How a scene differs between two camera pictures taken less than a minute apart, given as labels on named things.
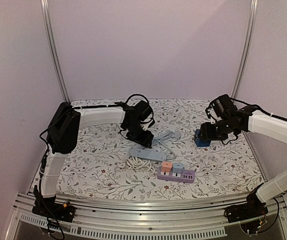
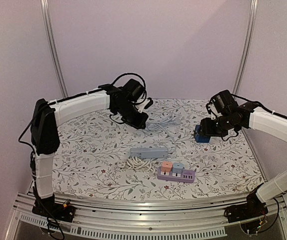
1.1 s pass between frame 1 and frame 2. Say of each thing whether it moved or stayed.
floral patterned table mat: stayed
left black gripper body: moved
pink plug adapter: stayed
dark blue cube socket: moved
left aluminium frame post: stayed
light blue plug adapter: stayed
